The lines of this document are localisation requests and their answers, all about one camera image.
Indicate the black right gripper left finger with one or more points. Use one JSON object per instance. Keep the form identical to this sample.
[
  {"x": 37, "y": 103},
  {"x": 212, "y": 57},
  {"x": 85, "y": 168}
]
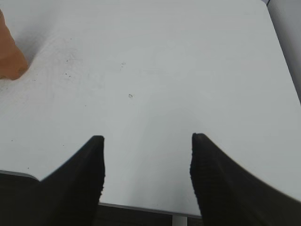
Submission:
[{"x": 67, "y": 197}]

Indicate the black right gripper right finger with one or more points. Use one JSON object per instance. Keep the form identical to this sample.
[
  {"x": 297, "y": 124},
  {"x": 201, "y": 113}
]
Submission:
[{"x": 228, "y": 195}]

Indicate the orange soda plastic bottle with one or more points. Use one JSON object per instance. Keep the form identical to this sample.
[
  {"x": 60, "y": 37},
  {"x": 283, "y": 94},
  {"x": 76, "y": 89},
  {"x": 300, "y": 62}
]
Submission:
[{"x": 12, "y": 61}]

